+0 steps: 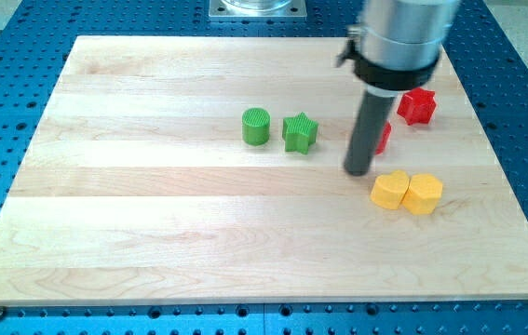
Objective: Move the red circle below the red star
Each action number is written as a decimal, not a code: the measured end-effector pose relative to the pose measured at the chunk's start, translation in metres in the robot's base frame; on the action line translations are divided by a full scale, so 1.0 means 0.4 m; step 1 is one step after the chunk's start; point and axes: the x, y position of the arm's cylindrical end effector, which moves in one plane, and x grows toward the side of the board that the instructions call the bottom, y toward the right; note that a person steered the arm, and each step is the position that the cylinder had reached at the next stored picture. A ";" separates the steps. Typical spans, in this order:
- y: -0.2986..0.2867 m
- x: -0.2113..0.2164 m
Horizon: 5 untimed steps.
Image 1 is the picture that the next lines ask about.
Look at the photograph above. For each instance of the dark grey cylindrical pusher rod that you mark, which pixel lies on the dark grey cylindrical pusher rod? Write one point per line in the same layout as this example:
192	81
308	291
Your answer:
373	112

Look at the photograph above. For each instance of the red circle block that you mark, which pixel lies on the red circle block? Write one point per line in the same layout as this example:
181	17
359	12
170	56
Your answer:
381	146

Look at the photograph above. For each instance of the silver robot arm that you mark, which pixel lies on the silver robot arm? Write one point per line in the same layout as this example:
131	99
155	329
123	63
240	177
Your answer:
394	47

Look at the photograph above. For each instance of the red star block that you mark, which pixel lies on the red star block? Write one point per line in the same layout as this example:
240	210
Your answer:
417	106

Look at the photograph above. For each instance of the green star block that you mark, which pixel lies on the green star block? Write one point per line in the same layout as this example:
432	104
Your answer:
299	133

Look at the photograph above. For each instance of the green circle block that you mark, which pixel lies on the green circle block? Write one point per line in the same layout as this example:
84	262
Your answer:
256	126

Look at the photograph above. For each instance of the yellow heart block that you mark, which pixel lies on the yellow heart block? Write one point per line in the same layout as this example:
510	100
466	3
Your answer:
389	189

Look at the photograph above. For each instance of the yellow hexagon block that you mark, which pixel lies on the yellow hexagon block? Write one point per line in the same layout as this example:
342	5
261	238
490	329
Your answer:
423	194

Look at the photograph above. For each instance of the light wooden board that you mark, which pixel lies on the light wooden board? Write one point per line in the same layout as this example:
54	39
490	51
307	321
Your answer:
137	187

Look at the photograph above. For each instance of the blue perforated metal table plate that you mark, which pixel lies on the blue perforated metal table plate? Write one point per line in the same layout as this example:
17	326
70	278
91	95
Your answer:
34	44

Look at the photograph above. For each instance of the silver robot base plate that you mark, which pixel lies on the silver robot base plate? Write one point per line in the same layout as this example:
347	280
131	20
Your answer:
257	9

